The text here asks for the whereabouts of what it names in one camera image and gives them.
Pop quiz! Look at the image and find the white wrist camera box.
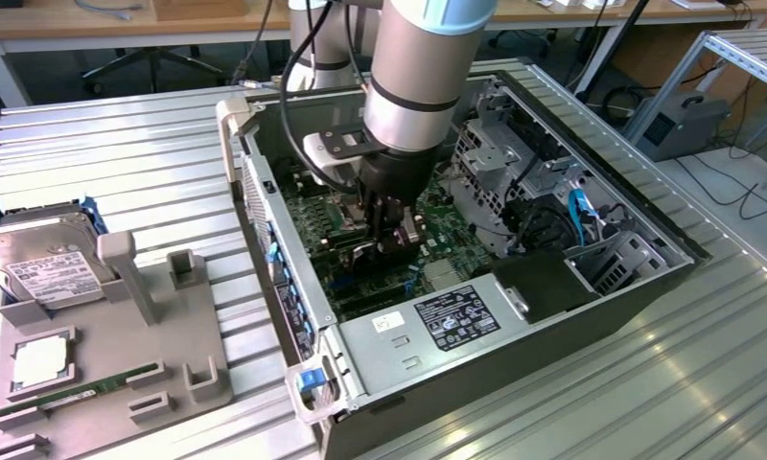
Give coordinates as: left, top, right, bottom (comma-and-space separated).
301, 125, 385, 187

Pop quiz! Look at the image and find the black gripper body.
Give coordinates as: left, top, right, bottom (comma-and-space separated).
354, 148, 437, 205

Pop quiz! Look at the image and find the black slanted pole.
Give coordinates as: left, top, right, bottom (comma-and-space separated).
575, 0, 651, 96

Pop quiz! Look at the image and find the black expansion slot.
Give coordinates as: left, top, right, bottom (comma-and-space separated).
341, 282, 417, 318

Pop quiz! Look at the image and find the green motherboard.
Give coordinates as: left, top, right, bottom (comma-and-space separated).
280, 157, 486, 322

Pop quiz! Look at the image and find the grey parts rack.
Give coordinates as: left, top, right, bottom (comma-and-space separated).
0, 231, 234, 460

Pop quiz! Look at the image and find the black office chair base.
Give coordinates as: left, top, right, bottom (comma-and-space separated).
481, 26, 559, 61
78, 45, 226, 96

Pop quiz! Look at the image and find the hanging cable with plug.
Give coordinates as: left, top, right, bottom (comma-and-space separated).
232, 0, 277, 91

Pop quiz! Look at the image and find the grey controller box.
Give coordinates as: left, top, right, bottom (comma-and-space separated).
625, 93, 733, 162

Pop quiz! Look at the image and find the silver metal drive cage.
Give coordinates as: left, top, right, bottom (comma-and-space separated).
449, 79, 589, 241

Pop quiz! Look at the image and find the blue wire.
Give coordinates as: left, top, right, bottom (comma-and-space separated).
567, 187, 593, 248

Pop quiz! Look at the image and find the light blue network cable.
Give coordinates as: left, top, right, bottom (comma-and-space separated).
74, 0, 146, 21

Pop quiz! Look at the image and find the hard disk with blue carrier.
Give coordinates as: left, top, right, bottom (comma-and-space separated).
0, 194, 113, 311

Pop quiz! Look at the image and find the aluminium profile frame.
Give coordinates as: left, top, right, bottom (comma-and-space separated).
625, 26, 767, 136

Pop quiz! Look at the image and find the open black PC case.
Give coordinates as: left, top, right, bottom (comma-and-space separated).
215, 69, 711, 460

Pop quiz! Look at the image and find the metal disk bay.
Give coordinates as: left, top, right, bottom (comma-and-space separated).
565, 228, 673, 294

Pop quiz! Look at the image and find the wooden desk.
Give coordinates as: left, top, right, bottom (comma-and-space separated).
0, 0, 767, 57

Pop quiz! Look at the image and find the CPU socket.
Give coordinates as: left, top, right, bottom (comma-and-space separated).
329, 190, 366, 227

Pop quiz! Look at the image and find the blue case latch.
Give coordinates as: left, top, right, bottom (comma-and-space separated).
296, 367, 329, 393

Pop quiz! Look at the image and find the dark robot cable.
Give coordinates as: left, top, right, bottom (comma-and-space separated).
277, 0, 366, 196

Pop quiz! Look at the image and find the grey power supply unit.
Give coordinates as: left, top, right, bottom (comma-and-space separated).
337, 272, 532, 397

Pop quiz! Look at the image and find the black cable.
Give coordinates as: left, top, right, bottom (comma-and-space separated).
673, 146, 767, 222

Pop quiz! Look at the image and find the silver CPU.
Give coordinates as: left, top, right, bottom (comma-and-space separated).
10, 339, 70, 386

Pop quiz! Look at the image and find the green RAM stick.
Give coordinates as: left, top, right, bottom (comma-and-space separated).
0, 363, 158, 418

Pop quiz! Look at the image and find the brown cardboard box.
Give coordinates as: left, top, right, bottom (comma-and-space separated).
150, 0, 248, 22

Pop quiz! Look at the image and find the black plastic shroud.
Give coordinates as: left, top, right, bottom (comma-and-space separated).
490, 248, 605, 326

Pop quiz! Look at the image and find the black wire bundle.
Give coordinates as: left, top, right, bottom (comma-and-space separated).
503, 197, 580, 254

